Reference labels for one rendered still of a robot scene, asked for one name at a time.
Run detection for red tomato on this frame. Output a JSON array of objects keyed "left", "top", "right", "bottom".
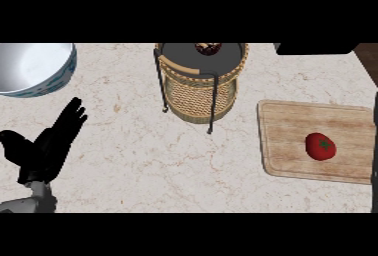
[{"left": 304, "top": 132, "right": 338, "bottom": 162}]

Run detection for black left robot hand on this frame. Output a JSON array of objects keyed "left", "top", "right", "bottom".
[{"left": 0, "top": 96, "right": 88, "bottom": 185}]

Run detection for white and blue bowl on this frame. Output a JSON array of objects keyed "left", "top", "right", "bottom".
[{"left": 0, "top": 43, "right": 78, "bottom": 99}]

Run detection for black appliance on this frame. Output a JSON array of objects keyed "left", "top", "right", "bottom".
[{"left": 273, "top": 43, "right": 361, "bottom": 56}]

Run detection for wooden cutting board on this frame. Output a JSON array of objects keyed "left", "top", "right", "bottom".
[{"left": 255, "top": 99, "right": 378, "bottom": 185}]

